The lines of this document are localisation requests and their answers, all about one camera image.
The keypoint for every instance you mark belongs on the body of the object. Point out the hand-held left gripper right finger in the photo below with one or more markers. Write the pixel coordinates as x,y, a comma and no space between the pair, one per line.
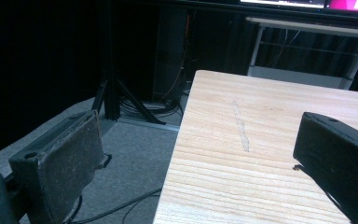
338,161

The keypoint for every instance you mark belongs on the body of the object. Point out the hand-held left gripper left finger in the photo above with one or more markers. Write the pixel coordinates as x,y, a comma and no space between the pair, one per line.
59,161

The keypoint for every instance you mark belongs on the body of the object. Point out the black metal tripod stand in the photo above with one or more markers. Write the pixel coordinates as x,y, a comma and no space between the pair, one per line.
112,90

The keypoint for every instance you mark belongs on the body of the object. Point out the black curtain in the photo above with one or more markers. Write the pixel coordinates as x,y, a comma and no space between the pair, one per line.
37,62

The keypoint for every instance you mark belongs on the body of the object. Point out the computer monitor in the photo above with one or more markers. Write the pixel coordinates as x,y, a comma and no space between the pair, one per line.
310,3

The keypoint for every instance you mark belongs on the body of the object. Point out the white metal frame table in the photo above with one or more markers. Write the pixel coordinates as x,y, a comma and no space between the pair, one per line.
310,53

